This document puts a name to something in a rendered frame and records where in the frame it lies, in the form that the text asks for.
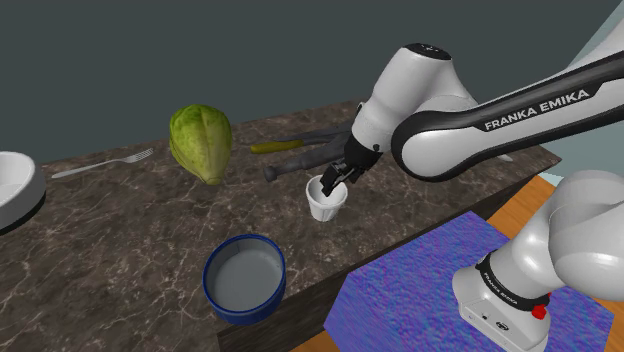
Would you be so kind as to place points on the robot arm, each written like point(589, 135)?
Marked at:
point(438, 146)

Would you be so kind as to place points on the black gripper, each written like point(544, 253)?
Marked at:
point(362, 155)

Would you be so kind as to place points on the white bowl with black base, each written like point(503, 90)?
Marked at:
point(17, 190)

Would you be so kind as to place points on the blue round tin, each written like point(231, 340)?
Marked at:
point(244, 280)

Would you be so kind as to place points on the white paper cup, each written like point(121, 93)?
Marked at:
point(324, 207)

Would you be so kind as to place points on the dark grey kitchen tool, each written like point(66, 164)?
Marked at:
point(302, 162)

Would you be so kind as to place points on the purple patterned robot stand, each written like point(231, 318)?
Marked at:
point(400, 292)

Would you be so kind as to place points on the green leafy cabbage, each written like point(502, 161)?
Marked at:
point(200, 141)

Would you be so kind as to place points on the silver fork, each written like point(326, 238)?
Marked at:
point(97, 164)

